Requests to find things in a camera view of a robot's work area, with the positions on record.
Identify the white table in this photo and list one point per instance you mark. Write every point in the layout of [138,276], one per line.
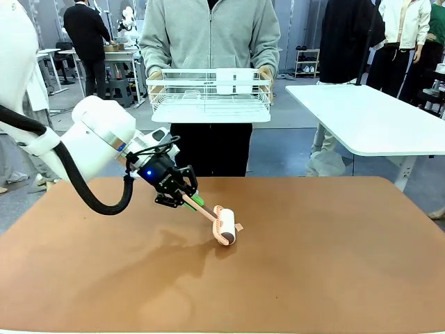
[365,118]

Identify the beige shoe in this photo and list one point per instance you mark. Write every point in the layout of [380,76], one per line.
[438,214]

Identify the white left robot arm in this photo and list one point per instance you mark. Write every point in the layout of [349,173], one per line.
[101,128]

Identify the pink lint roller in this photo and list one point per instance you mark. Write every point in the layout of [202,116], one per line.
[227,222]

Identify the person's left hand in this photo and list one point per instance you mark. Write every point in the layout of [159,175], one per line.
[266,74]

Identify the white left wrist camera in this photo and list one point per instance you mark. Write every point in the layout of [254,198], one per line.
[160,134]

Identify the white desk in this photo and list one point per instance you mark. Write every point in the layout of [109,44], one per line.
[48,51]

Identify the long gray work table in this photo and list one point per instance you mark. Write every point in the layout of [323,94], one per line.
[118,54]

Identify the white drain tray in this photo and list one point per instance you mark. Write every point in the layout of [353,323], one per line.
[208,117]

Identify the white humanoid robot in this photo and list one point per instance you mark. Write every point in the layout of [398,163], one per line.
[128,15]

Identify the person's right hand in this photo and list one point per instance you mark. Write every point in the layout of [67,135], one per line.
[155,77]

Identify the black office chair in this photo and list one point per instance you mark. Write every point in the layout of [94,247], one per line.
[64,47]

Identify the white cutlery holder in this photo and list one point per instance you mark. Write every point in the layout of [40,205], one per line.
[236,83]

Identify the person in gray hoodie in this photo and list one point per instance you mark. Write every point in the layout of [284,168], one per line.
[208,35]

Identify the shoe rack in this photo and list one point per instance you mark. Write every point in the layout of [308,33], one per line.
[307,72]

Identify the person's left forearm gray sleeve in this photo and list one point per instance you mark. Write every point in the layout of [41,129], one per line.
[267,55]

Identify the person in black jacket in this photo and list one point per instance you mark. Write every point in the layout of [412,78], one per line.
[87,31]

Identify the gray step stool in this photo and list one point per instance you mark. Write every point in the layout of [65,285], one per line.
[120,90]

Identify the person in white jacket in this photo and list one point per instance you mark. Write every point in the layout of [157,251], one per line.
[406,21]

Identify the person's right forearm gray sleeve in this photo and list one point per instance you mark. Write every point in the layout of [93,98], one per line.
[153,59]

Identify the cardboard box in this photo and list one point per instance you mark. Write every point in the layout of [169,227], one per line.
[113,48]

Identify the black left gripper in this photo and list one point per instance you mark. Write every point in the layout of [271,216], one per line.
[160,174]

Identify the person in pale clothes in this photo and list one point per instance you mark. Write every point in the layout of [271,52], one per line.
[38,94]

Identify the black pole stand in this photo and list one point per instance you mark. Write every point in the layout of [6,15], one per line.
[359,83]

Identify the person in black coat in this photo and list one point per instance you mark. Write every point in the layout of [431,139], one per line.
[344,41]

